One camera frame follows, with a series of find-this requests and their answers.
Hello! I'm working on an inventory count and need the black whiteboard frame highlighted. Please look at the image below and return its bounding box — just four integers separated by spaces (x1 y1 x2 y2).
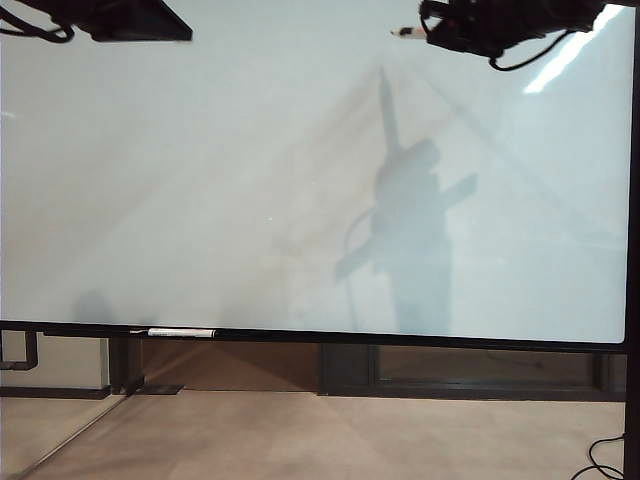
0 0 640 480

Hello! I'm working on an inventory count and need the black pipe bracket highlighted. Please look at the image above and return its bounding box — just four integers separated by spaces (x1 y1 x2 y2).
0 327 40 374

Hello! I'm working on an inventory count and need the white glass whiteboard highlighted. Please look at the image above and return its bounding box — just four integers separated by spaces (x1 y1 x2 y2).
0 0 632 347

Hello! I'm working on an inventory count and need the black floor base rail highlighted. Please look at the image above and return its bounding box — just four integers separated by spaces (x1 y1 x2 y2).
0 385 112 402

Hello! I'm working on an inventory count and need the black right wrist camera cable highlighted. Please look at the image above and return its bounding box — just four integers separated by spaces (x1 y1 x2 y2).
486 25 572 72

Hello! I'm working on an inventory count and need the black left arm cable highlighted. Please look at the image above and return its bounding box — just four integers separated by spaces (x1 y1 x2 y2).
0 7 76 45

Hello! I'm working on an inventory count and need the black floor foot plate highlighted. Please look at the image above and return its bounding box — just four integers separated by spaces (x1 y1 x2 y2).
143 383 186 398

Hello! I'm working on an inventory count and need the black floor cable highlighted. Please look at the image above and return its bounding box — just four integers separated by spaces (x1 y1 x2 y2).
587 433 627 480

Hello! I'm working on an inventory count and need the glass partition frame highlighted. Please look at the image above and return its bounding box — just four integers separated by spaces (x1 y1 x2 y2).
316 343 627 402

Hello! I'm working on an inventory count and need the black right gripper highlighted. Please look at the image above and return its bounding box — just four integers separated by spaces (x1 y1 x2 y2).
418 0 507 52

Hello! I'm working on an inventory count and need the black whiteboard stand leg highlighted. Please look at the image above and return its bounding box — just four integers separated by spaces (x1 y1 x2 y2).
107 338 147 397

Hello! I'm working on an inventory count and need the metal floor strip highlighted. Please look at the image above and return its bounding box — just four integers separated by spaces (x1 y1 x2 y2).
19 394 127 479

